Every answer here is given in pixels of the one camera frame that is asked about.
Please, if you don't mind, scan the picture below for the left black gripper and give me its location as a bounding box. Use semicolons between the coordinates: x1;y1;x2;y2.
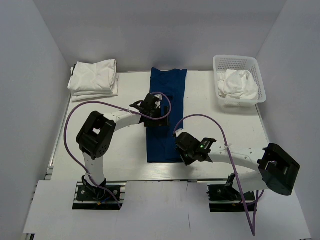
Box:
143;105;169;127

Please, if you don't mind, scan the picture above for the blue t shirt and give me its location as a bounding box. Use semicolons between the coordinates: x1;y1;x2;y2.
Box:
146;67;187;163

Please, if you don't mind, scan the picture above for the white t shirt stack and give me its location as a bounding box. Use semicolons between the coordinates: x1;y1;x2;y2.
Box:
67;59;119;102

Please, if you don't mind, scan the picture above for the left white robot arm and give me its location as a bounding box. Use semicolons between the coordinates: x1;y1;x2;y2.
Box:
76;106;170;200

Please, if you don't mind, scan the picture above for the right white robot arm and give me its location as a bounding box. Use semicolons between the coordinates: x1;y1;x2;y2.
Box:
173;132;300;200

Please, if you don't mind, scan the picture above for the crumpled white t shirt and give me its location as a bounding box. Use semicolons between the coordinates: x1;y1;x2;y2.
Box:
217;69;259;101

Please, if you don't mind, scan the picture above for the white plastic basket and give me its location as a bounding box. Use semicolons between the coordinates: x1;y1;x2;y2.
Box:
213;55;267;107

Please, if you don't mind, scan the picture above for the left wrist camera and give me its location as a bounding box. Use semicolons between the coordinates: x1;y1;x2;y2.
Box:
130;93;162;115

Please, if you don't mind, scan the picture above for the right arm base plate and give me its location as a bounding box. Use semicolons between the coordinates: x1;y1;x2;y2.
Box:
207;184;245;213

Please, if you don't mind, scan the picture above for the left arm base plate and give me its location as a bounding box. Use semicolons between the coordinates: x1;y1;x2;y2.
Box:
72;182;126;211

